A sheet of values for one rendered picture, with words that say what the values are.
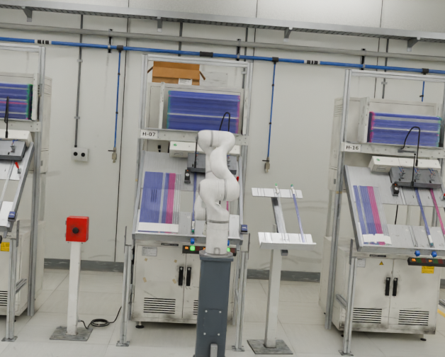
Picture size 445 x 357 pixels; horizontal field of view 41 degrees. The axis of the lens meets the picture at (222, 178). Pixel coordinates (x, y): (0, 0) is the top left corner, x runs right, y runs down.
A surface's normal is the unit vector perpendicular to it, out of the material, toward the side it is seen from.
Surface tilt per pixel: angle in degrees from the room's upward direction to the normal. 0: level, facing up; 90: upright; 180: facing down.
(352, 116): 90
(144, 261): 90
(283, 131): 90
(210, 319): 90
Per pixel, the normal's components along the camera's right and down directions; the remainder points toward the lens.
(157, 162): 0.09, -0.64
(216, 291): 0.06, 0.07
